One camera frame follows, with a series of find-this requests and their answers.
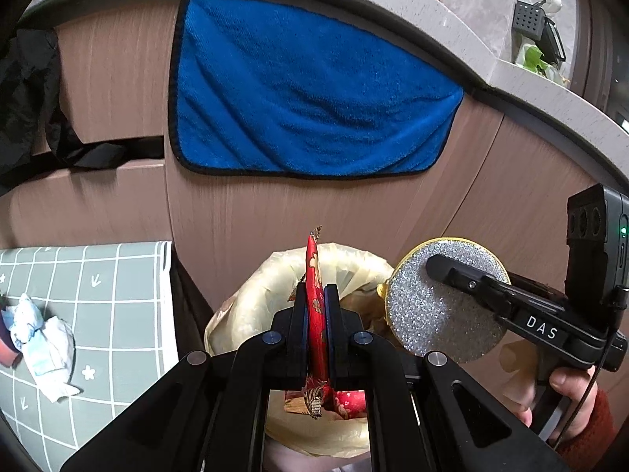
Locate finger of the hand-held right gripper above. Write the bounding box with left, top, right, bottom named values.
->
left=425, top=254, right=518, bottom=316

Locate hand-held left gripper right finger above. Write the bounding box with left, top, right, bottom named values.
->
left=324, top=282, right=573, bottom=472

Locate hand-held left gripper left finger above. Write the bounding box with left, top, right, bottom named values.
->
left=59, top=282, right=315, bottom=472

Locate bin with yellow bag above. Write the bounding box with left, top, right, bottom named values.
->
left=203, top=241, right=537, bottom=459

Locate silver glitter round disc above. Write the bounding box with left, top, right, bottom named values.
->
left=385, top=237, right=512, bottom=365

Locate red foil wrapper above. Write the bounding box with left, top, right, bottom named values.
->
left=282, top=225, right=370, bottom=422

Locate person's right forearm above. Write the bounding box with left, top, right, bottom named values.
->
left=554, top=387, right=621, bottom=469

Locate person's right hand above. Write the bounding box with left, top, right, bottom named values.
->
left=510, top=369, right=599, bottom=446

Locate wooden kitchen cabinet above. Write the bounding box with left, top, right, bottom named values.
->
left=0, top=7, right=629, bottom=472

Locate bag of green vegetables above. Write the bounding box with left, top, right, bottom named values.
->
left=513, top=41, right=572, bottom=85

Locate black perforated utensil holder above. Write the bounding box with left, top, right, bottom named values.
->
left=511, top=0, right=546, bottom=41

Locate blue towel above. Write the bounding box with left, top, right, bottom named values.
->
left=166, top=0, right=465, bottom=178

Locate grey kitchen countertop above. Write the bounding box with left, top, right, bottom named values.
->
left=15, top=0, right=629, bottom=184

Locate black cloth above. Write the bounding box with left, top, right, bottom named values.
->
left=0, top=26, right=166, bottom=198

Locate black cable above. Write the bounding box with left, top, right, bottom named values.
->
left=553, top=286, right=629, bottom=451

